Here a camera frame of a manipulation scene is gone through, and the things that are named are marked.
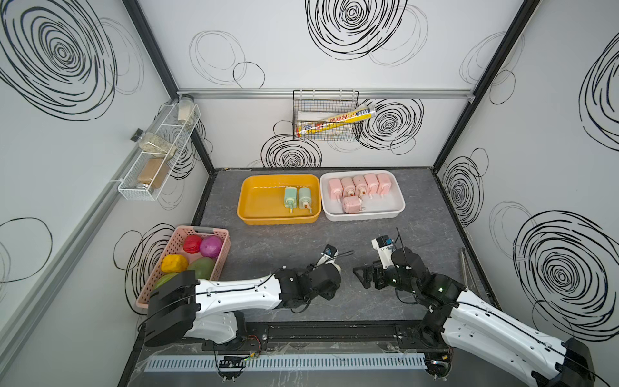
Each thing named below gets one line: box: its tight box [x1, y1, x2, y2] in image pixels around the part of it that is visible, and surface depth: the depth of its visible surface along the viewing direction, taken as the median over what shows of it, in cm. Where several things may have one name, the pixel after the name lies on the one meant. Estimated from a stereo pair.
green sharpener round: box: [299, 187, 313, 215], surface depth 103 cm
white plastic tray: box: [319, 170, 406, 222], surface depth 107 cm
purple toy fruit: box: [199, 235, 223, 259], surface depth 88 cm
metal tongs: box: [460, 247, 477, 291], surface depth 88 cm
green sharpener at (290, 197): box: [284, 186, 298, 214], surface depth 104 cm
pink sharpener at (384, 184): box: [376, 173, 392, 199], surface depth 108 cm
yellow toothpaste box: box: [295, 106, 377, 138], surface depth 86 cm
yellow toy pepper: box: [161, 253, 189, 274], surface depth 84 cm
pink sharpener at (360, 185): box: [352, 174, 368, 199], surface depth 107 cm
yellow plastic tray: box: [236, 174, 322, 225], surface depth 108 cm
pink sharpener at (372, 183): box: [364, 173, 380, 200], surface depth 108 cm
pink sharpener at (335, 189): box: [328, 178, 344, 204], surface depth 107 cm
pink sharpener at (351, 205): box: [341, 195, 362, 214], surface depth 101 cm
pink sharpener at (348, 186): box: [340, 176, 357, 197], surface depth 107 cm
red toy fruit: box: [182, 233, 203, 254], surface depth 90 cm
